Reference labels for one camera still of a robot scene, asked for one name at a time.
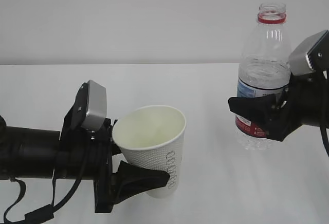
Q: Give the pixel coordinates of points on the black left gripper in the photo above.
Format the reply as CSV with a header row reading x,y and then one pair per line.
x,y
113,188

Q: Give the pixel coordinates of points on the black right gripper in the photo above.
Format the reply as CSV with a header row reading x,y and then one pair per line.
x,y
306,103

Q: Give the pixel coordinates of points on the clear water bottle red label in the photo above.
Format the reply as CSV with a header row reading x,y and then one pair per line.
x,y
264,67

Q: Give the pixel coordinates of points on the white paper cup green logo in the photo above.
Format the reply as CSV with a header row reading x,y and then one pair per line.
x,y
152,137

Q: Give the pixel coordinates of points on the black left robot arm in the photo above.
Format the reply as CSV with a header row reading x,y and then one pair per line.
x,y
76,154

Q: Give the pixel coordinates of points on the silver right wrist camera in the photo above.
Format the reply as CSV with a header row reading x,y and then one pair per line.
x,y
310,56

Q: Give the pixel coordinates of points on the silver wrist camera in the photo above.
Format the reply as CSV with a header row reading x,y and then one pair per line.
x,y
88,111
310,56

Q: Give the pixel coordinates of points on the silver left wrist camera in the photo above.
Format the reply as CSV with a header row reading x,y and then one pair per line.
x,y
88,111

